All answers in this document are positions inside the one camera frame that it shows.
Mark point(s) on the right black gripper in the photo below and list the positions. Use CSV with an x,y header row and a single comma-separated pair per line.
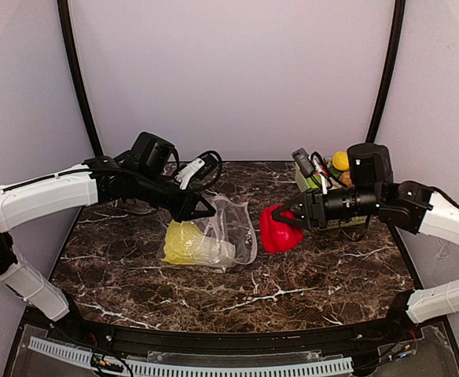
x,y
314,210

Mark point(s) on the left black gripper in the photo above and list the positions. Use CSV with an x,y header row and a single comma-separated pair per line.
x,y
178,202

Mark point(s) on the red toy pepper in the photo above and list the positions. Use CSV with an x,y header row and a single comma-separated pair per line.
x,y
277,236

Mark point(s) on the clear zip top bag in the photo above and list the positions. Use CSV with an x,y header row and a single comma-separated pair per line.
x,y
232,223

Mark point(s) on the toy napa cabbage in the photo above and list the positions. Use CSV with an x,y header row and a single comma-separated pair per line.
x,y
187,245

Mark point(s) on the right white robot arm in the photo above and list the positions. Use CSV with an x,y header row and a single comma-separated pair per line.
x,y
409,205

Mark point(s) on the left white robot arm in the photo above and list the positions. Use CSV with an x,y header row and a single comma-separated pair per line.
x,y
150,171

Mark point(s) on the green toy apple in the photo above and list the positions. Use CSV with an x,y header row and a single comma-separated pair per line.
x,y
315,182

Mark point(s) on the green perforated plastic basket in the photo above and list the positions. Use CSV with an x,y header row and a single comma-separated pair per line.
x,y
344,222

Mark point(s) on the brown toy potato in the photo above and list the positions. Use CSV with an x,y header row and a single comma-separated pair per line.
x,y
345,178

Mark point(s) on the yellow toy lemon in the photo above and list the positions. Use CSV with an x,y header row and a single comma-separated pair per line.
x,y
340,161

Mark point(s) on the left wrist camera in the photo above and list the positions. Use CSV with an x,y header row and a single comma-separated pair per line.
x,y
199,169

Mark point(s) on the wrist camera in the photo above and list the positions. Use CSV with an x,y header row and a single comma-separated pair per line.
x,y
199,169
306,168

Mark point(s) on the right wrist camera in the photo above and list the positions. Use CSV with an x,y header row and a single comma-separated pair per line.
x,y
306,168

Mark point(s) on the black front table rail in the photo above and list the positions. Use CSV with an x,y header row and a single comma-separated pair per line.
x,y
358,339

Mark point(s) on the white slotted cable duct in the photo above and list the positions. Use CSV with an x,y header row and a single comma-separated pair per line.
x,y
156,363

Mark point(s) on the right black frame post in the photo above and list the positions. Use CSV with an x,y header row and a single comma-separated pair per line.
x,y
388,69

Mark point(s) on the black frame post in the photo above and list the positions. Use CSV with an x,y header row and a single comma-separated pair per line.
x,y
77,77
388,69

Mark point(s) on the left black frame post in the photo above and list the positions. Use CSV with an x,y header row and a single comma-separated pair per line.
x,y
77,77

